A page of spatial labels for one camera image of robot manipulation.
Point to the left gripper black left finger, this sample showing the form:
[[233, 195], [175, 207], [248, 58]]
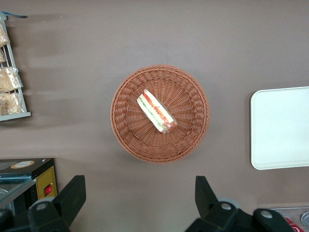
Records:
[[60, 207]]

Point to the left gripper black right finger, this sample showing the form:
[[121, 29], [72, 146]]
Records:
[[217, 215]]

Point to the triangle sandwich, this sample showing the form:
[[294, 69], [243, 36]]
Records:
[[155, 111]]

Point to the round brown wicker basket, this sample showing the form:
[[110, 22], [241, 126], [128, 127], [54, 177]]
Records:
[[183, 135]]

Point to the beige plastic tray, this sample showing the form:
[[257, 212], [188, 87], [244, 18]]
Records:
[[282, 128]]

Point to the black food warmer machine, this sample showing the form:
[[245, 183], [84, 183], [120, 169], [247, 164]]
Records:
[[46, 174]]

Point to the clear acrylic bottle rack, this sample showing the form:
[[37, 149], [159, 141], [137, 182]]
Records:
[[277, 210]]

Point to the red cola bottle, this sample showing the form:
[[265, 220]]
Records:
[[293, 224]]

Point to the clear bag of snacks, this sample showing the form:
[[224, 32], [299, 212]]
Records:
[[3, 36], [9, 78], [10, 104]]

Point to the blue tape strip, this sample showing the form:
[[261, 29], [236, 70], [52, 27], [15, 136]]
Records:
[[14, 15]]

